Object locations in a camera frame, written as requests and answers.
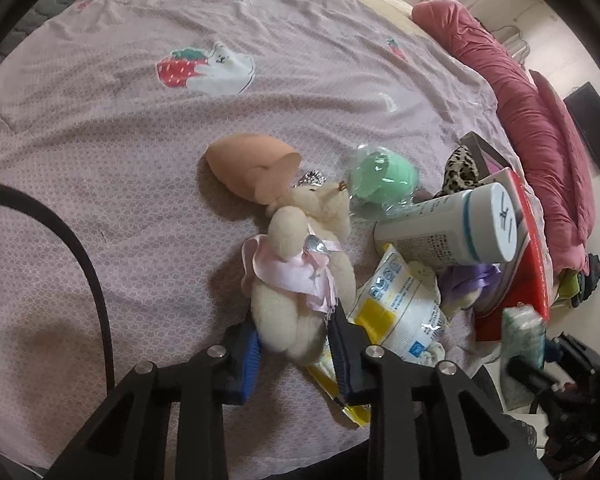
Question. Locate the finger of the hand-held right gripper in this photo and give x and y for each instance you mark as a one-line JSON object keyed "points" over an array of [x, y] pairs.
{"points": [[535, 374]]}

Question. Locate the pink strawberry print bedsheet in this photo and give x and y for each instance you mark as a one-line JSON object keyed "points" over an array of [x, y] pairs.
{"points": [[130, 160]]}

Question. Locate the yellow and white plastic packet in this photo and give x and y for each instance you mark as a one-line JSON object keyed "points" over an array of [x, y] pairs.
{"points": [[395, 310]]}

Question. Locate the pile of dark clothes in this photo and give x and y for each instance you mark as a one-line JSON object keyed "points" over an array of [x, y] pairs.
{"points": [[580, 285]]}

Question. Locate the cream teddy bear pink dress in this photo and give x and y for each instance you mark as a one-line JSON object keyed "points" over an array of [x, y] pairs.
{"points": [[285, 310]]}

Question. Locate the pink quilt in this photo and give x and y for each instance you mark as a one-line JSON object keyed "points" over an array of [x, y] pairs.
{"points": [[520, 110]]}

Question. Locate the black television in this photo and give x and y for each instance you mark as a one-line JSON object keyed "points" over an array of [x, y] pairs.
{"points": [[595, 125]]}

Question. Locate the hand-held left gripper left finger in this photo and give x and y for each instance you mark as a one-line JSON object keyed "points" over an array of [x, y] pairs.
{"points": [[247, 360]]}

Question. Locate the white plastic canister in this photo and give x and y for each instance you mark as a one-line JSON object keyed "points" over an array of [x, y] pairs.
{"points": [[430, 230]]}

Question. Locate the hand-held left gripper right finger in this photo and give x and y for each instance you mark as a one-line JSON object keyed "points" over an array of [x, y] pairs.
{"points": [[342, 355]]}

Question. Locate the red and white cardboard box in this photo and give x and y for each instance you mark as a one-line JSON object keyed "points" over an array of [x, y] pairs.
{"points": [[530, 270]]}

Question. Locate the pink pillow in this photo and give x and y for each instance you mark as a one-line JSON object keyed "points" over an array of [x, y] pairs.
{"points": [[555, 105]]}

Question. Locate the purple plush toy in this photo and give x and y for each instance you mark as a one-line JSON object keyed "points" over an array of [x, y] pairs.
{"points": [[460, 285]]}

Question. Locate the green sponge in plastic bag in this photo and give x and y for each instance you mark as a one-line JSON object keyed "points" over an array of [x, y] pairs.
{"points": [[385, 175]]}

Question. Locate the green tissue pack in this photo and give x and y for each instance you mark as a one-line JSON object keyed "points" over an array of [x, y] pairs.
{"points": [[522, 330]]}

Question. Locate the leopard print cloth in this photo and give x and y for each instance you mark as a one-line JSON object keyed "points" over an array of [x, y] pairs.
{"points": [[457, 170]]}

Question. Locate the peach makeup sponge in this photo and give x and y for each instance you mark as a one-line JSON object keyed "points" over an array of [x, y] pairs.
{"points": [[240, 160]]}

